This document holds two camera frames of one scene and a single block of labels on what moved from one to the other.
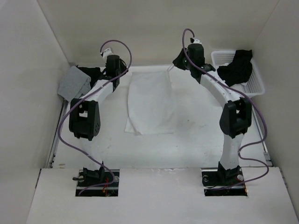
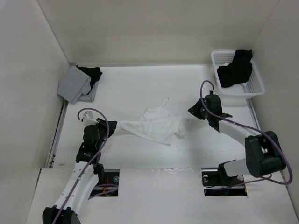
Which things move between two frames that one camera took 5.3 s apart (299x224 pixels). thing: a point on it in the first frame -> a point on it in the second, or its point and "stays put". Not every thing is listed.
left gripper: (124, 68) -> (112, 126)
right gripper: (177, 61) -> (194, 109)
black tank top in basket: (239, 70) stays put
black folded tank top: (94, 73) stays put
